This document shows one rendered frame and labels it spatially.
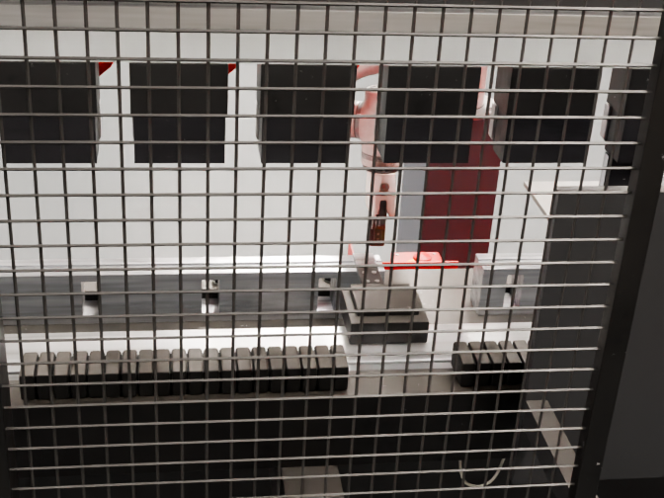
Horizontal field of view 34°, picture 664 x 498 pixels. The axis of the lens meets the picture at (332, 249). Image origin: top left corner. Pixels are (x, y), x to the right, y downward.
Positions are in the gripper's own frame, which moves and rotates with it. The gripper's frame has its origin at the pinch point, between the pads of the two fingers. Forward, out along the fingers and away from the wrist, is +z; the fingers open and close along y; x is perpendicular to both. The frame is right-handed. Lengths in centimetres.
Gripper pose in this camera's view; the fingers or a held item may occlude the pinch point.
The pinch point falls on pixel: (376, 235)
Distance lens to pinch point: 229.5
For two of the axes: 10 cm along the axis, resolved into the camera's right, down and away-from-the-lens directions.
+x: -9.9, 0.1, -1.4
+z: -0.4, 9.2, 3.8
